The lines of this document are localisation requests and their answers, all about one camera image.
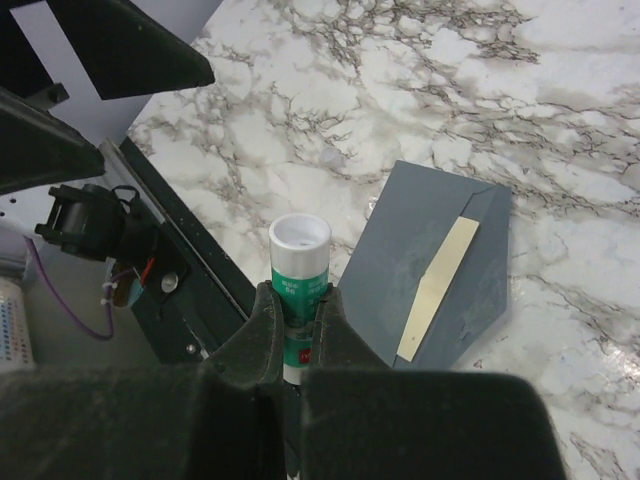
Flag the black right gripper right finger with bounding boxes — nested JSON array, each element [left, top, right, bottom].
[[300, 287, 560, 479]]

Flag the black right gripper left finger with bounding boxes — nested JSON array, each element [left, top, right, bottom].
[[1, 283, 286, 479]]

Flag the beige letter paper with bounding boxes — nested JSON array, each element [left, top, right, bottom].
[[396, 216, 479, 362]]

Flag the green white glue stick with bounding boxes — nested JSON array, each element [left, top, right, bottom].
[[269, 213, 332, 385]]

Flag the grey envelope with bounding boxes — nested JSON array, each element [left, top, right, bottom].
[[338, 161, 512, 370]]

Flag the white glue stick cap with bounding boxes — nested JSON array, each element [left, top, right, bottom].
[[319, 147, 344, 171]]

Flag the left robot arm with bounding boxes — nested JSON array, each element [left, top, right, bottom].
[[1, 1, 218, 273]]

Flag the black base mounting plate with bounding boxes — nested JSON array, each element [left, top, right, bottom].
[[100, 139, 255, 364]]

